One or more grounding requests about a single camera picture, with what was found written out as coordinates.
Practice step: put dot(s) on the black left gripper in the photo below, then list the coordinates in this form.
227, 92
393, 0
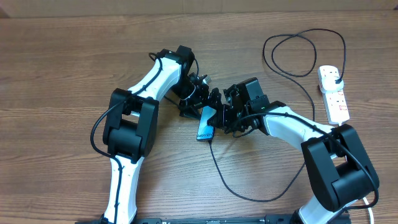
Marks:
202, 98

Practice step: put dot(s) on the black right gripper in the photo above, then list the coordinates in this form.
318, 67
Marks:
222, 115

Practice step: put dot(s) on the smartphone with lit screen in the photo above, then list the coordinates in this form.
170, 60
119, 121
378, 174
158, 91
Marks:
205, 131

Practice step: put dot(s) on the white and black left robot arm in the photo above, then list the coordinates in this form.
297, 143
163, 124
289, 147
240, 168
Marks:
131, 124

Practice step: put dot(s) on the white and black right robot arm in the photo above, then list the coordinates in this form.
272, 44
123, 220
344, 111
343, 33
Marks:
340, 172

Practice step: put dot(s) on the white charger plug adapter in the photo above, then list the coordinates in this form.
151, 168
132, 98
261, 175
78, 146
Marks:
329, 85

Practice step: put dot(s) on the white power strip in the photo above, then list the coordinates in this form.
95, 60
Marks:
335, 103

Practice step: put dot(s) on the brown cardboard backdrop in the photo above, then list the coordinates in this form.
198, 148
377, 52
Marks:
78, 8

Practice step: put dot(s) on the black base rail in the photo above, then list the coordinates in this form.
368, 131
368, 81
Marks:
211, 220

